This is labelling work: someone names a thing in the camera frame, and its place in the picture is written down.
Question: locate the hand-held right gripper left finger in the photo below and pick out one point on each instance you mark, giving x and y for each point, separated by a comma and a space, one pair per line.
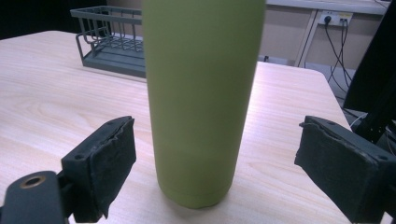
102, 161

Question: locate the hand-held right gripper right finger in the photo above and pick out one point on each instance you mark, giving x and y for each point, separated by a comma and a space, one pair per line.
342, 168

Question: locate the green bottle with white cap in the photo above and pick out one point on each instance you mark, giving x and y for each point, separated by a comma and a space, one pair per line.
199, 93

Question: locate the white wall power socket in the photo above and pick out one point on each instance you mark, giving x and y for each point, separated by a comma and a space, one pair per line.
335, 18

